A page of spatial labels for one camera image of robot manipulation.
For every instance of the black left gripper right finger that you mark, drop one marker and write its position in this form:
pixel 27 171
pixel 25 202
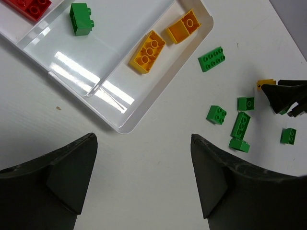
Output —
pixel 238 195

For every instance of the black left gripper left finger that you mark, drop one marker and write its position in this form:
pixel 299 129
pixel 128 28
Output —
pixel 48 192

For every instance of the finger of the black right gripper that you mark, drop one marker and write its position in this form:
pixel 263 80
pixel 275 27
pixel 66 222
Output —
pixel 292 82
pixel 293 98

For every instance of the small yellow lego brick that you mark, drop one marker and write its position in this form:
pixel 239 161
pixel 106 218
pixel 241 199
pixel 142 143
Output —
pixel 260 83

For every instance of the green number three lego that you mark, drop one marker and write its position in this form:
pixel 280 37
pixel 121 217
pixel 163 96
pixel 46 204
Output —
pixel 288 136

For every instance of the green lego plate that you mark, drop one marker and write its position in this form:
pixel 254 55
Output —
pixel 211 59

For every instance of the yellow rounded lego brick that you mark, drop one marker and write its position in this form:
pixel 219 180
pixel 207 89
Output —
pixel 184 27

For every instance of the red lego brick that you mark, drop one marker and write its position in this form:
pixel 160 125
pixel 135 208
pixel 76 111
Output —
pixel 30 9

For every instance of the green square lego brick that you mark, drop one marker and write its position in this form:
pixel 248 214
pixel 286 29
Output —
pixel 245 103

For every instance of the green long lego brick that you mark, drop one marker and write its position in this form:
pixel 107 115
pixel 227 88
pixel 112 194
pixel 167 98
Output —
pixel 241 124

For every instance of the green square flat lego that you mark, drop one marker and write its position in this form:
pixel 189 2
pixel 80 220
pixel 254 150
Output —
pixel 216 115

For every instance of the white divided sorting tray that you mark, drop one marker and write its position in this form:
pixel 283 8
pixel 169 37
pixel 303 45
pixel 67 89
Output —
pixel 95 68

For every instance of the small green lego brick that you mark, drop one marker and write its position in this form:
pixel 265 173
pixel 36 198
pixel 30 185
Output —
pixel 80 18

